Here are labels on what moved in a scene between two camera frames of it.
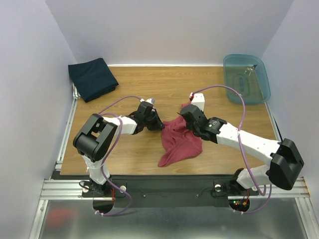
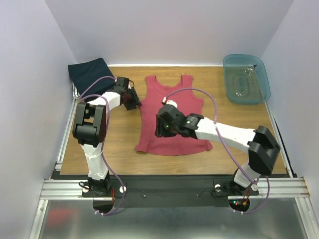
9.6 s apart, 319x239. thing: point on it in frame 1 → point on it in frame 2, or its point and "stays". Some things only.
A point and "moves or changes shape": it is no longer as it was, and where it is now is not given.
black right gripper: (188, 122) → (161, 126)
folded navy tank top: (93, 79) stays
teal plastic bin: (248, 74) stays
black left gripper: (158, 124) → (136, 101)
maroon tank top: (179, 142) moves or changes shape
